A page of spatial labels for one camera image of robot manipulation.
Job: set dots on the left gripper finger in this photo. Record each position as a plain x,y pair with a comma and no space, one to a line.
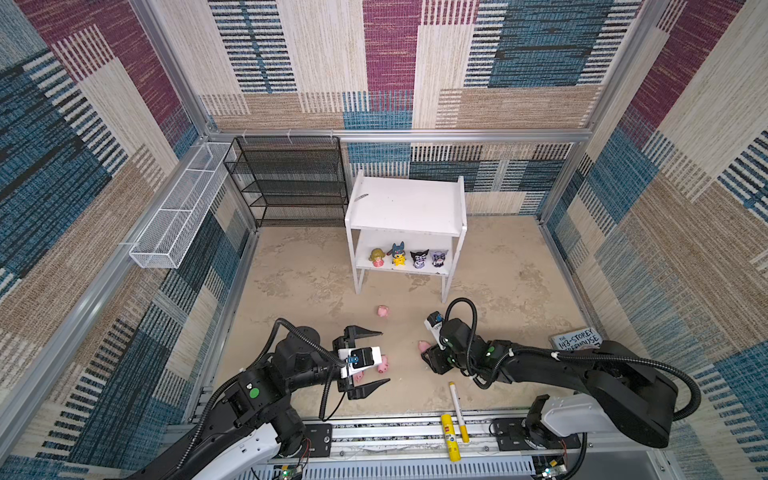
353,333
360,392

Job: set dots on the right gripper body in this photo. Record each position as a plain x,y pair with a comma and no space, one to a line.
443,360

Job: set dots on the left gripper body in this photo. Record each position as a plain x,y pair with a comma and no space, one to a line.
344,386

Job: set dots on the olive green toy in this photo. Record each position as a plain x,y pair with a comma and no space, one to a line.
377,258

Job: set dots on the yellow blue figure toy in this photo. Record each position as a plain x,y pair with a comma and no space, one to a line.
397,254

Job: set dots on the black-eared figure toy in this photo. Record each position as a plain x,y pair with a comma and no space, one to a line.
419,258

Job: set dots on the purple-eared black figure toy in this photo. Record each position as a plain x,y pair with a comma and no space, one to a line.
438,258

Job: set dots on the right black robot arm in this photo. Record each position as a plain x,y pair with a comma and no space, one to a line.
613,389

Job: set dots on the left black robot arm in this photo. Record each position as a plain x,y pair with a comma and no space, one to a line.
249,418

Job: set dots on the white two-tier shelf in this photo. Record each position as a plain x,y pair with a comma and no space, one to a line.
424,214

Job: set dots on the white yellow marker pen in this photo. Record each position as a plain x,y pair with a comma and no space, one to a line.
459,413

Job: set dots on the yellow glue stick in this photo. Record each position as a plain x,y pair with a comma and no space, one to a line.
450,438

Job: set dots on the treehouse book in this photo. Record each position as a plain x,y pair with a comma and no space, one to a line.
584,338

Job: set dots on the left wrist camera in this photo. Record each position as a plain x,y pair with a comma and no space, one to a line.
358,359

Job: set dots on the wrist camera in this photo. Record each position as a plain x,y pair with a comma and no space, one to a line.
358,359
434,323

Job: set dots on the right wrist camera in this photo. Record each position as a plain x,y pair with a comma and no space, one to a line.
434,323

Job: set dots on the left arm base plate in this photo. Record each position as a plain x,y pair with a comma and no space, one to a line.
317,441

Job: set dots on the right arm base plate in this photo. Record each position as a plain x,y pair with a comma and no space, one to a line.
511,435

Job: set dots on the black wire mesh rack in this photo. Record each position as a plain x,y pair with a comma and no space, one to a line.
290,181

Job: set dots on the white wire mesh basket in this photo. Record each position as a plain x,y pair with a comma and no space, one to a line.
166,239

